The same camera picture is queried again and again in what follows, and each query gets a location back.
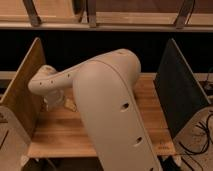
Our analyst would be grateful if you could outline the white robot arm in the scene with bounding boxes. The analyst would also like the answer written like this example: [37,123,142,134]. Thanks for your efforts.
[28,49,162,171]

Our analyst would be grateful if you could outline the right dark side panel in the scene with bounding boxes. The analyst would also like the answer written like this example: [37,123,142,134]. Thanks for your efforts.
[154,39,211,138]

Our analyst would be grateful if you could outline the left wooden side panel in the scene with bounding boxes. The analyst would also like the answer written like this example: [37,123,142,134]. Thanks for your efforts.
[0,38,46,143]

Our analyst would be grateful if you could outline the wooden shelf with brackets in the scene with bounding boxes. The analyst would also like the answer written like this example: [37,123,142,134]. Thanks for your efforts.
[0,0,213,32]

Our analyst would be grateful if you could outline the black cables on right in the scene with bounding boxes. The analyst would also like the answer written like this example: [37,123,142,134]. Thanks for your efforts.
[178,109,213,171]

